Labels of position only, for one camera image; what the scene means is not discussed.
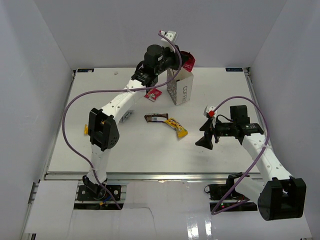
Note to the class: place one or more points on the white paper coffee bag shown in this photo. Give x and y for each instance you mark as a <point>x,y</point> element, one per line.
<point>180,88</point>

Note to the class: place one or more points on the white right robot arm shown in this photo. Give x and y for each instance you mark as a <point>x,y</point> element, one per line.
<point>282,196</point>

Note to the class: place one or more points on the small yellow snack packet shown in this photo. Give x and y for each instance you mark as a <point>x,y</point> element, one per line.
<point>86,129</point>

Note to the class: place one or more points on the black corner label left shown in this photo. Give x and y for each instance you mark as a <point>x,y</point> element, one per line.
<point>85,70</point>

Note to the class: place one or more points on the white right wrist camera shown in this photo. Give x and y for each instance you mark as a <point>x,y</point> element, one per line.
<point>210,114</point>

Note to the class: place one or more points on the brown chocolate bar wrapper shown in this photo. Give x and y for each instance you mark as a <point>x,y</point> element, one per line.
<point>156,117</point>

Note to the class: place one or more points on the silver grey snack packet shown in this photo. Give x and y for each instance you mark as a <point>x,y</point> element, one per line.
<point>126,115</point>

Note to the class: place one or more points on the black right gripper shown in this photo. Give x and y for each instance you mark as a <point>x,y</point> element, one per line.
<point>206,141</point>

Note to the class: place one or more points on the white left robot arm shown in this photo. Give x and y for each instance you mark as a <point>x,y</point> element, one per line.
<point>103,123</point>

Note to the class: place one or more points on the aluminium table edge rail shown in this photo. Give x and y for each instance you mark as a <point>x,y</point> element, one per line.
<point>161,175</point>

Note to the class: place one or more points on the red snack packet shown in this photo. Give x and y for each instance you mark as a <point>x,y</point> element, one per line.
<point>190,64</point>
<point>153,94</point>

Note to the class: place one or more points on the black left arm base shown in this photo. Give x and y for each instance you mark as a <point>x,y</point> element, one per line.
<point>91,196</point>

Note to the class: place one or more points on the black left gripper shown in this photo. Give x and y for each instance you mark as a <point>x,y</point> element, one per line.
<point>174,55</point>

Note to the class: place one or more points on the black corner label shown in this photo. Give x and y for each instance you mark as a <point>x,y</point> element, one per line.
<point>234,69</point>
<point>85,70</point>

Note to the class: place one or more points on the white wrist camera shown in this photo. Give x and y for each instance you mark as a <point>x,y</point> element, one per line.
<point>170,35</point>
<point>210,114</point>

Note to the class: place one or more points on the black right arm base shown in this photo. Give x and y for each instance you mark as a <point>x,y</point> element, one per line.
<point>216,192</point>

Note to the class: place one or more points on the black corner label right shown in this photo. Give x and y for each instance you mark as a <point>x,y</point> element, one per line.
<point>234,69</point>

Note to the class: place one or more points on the yellow M&M's packet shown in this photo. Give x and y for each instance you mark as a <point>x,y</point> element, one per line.
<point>179,129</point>

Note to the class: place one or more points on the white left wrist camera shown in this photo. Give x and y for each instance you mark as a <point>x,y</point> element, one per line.
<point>170,35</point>

